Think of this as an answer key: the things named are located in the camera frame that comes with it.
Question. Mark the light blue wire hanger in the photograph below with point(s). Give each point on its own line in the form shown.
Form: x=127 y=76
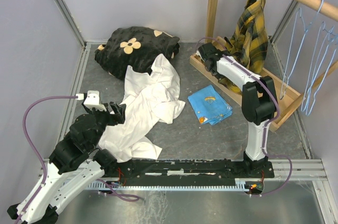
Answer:
x=289 y=69
x=324 y=53

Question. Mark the blue folded cloth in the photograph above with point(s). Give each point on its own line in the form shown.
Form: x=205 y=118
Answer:
x=209 y=106

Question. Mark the white slotted cable duct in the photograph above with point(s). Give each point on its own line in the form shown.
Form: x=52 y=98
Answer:
x=238 y=186

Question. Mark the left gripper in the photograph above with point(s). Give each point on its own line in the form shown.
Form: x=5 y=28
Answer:
x=115 y=118

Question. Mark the wooden clothes rack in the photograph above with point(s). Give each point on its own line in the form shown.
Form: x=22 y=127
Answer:
x=293 y=100

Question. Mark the white shirt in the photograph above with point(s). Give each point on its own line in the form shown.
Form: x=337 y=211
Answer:
x=149 y=98

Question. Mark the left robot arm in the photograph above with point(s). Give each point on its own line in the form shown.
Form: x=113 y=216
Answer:
x=73 y=165

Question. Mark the yellow plaid shirt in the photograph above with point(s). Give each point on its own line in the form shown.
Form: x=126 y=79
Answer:
x=249 y=43

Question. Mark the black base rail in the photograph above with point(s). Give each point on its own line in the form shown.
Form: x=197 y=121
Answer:
x=187 y=172

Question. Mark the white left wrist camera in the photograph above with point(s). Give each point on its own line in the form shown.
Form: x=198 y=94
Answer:
x=91 y=100

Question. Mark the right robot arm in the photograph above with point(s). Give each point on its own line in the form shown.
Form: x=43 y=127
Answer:
x=259 y=102

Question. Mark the black flower-pattern garment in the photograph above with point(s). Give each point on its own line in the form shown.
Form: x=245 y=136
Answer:
x=137 y=47

